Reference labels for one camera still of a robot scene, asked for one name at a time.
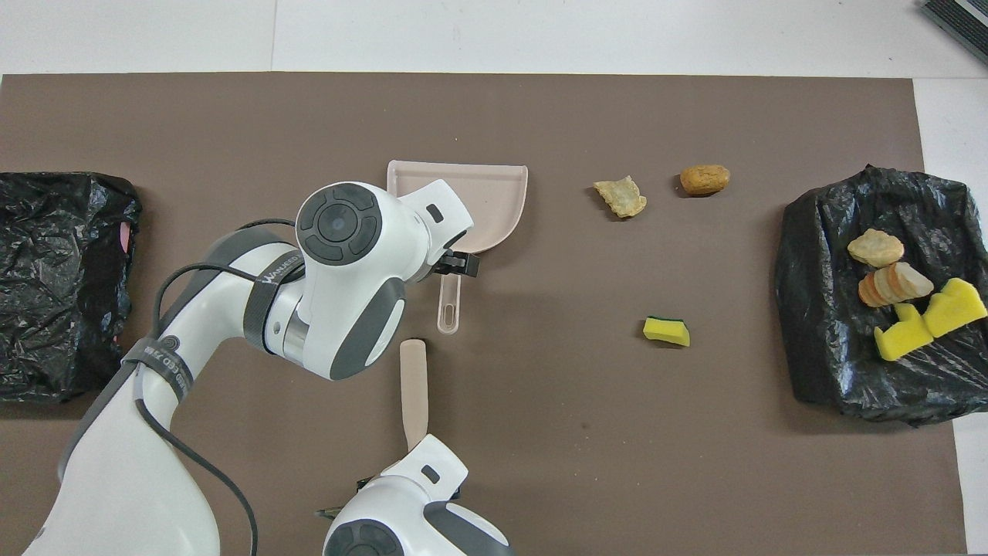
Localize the brown bread nugget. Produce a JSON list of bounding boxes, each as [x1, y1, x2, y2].
[[679, 164, 731, 197]]

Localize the brown table mat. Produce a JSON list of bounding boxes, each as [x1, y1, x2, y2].
[[0, 73, 967, 556]]

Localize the beige plastic dustpan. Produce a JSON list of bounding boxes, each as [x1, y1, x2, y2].
[[387, 160, 530, 335]]

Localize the pale round bread piece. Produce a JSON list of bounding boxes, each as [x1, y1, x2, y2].
[[847, 228, 905, 269]]

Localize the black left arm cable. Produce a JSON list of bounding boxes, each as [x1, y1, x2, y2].
[[135, 220, 302, 556]]

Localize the black bag-lined trash bin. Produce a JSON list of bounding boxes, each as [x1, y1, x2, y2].
[[774, 164, 988, 425]]

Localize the grey ribbed box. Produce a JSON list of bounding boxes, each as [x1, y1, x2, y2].
[[922, 0, 988, 66]]

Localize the notched yellow sponge piece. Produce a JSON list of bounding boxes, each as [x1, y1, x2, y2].
[[874, 303, 935, 362]]

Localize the yellow sponge wedge piece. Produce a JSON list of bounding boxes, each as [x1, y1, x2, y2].
[[924, 278, 988, 338]]

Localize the orange striped bread roll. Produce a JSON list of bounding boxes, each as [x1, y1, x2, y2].
[[858, 262, 935, 308]]

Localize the black bag-lined bin pink spot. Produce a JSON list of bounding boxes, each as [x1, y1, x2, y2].
[[0, 171, 144, 404]]

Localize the yellow sponge green backing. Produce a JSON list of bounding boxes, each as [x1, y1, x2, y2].
[[643, 315, 692, 348]]

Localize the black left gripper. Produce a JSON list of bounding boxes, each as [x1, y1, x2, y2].
[[429, 252, 481, 283]]

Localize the beige brush black bristles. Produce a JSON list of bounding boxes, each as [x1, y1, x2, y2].
[[399, 338, 429, 453]]

